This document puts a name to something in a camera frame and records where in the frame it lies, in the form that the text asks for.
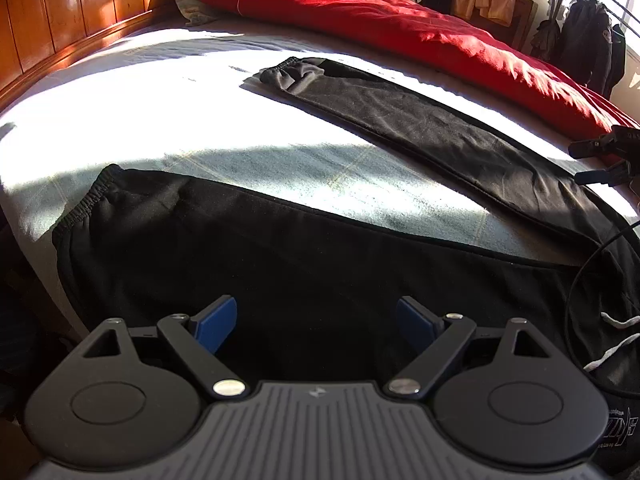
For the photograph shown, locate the black sweatpants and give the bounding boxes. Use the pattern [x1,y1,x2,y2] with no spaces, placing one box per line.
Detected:
[51,56,640,441]

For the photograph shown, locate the hanging dark clothes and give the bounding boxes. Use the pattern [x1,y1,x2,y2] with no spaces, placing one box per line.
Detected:
[532,0,627,99]

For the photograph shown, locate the red duvet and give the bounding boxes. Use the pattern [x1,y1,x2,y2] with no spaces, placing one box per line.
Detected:
[200,0,639,141]

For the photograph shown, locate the wooden headboard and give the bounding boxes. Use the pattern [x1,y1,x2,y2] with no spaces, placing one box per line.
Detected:
[1,0,177,110]

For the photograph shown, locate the black cable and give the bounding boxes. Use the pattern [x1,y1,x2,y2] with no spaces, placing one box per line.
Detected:
[564,219,640,396]

